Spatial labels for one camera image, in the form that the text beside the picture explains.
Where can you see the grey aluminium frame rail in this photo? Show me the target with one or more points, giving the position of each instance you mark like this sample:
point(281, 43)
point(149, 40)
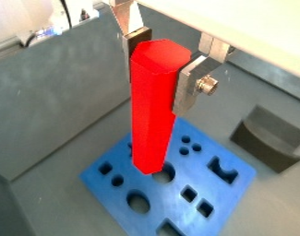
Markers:
point(11, 43)

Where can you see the blue shape-sorting board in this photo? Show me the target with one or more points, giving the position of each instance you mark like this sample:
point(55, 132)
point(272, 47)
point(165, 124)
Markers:
point(189, 204)

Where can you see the red hexagonal peg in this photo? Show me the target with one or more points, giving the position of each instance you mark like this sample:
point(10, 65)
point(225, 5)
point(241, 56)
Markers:
point(155, 63)

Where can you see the dark grey curved block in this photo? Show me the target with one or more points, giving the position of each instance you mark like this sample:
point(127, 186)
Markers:
point(268, 138)

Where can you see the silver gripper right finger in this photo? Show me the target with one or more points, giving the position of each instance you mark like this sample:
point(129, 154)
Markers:
point(194, 76)

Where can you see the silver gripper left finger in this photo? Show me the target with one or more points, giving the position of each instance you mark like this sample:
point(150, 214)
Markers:
point(134, 32)

